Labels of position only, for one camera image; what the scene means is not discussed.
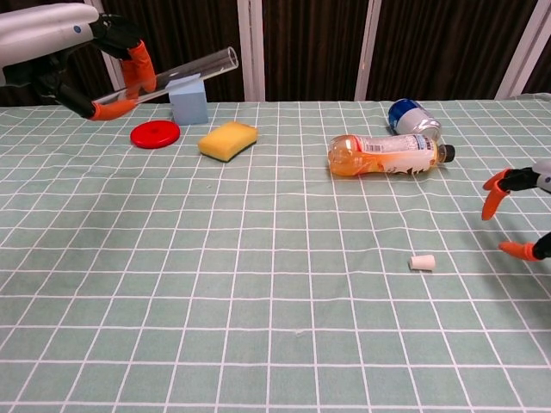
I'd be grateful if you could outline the blue and silver drink can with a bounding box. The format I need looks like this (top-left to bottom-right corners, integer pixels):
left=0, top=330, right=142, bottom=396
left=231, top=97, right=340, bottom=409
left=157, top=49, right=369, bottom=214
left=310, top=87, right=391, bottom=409
left=387, top=98, right=443, bottom=141

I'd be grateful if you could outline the yellow sponge with dark base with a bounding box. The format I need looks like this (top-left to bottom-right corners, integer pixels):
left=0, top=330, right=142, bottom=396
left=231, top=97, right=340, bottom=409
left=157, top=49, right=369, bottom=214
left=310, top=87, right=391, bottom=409
left=197, top=120, right=259, bottom=163

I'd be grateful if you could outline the white rubber stopper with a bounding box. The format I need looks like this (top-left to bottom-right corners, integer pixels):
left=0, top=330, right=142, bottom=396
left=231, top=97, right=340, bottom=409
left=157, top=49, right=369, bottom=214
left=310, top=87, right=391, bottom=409
left=408, top=255, right=436, bottom=272

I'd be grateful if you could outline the green checked tablecloth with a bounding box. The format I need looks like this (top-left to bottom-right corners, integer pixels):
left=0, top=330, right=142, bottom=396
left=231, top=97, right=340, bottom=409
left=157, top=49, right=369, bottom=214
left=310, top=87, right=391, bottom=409
left=0, top=92, right=551, bottom=413

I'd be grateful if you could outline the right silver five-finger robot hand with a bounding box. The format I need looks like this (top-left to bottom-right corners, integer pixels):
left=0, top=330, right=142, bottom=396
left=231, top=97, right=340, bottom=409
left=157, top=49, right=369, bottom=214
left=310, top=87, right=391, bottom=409
left=481, top=158, right=551, bottom=262

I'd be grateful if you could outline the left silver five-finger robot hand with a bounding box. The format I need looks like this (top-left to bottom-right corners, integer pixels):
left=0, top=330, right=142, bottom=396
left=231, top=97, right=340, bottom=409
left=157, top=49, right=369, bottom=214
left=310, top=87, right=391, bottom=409
left=0, top=3, right=158, bottom=122

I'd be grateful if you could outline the light blue foam cube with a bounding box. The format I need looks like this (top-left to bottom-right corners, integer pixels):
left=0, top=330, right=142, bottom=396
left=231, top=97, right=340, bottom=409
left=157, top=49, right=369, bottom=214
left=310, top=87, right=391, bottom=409
left=167, top=73, right=209, bottom=126

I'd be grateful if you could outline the orange drink plastic bottle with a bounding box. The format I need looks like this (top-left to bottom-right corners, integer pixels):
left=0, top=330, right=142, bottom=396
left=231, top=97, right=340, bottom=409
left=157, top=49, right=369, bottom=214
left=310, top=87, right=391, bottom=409
left=327, top=133, right=456, bottom=179

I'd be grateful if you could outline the red plastic disc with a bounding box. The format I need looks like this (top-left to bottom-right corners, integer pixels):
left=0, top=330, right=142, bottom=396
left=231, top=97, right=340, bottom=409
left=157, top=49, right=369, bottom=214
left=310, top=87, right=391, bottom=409
left=130, top=120, right=181, bottom=150

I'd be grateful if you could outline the clear glass test tube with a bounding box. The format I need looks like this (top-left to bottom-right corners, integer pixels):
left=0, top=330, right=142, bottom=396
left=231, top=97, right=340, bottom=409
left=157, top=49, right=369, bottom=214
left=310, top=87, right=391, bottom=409
left=92, top=46, right=239, bottom=107

